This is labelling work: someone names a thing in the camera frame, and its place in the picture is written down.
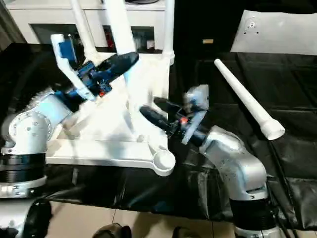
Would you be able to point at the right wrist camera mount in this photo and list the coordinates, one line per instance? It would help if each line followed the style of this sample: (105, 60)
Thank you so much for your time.
(198, 99)

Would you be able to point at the white plastic table leg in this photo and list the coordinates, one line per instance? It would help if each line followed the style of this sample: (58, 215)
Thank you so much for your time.
(169, 27)
(83, 27)
(121, 27)
(247, 96)

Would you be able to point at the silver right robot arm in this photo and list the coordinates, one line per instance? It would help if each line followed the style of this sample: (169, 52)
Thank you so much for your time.
(235, 158)

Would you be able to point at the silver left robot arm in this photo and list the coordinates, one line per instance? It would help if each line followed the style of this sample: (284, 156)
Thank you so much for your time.
(32, 124)

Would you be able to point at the dark left robot foot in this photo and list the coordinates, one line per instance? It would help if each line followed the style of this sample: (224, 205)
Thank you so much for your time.
(111, 230)

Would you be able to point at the white plastic table top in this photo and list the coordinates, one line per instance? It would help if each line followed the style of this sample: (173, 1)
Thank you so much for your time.
(99, 148)

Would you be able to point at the beige curtain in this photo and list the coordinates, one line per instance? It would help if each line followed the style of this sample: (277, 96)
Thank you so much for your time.
(10, 24)

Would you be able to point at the dark grey cap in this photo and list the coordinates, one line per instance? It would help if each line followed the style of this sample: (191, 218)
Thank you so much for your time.
(142, 1)

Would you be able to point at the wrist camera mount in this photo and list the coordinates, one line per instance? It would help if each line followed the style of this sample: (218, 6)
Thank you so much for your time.
(64, 62)
(198, 99)

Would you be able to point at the white glass-door cabinet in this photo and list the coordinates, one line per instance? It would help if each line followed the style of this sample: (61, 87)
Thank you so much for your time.
(49, 15)

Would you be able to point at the black box with gold label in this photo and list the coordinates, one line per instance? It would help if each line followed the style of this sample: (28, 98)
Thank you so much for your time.
(208, 24)

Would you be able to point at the white panel with screw holes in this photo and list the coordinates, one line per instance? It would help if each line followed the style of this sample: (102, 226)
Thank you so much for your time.
(280, 32)

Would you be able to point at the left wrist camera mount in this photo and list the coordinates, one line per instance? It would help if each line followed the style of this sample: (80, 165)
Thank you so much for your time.
(64, 62)

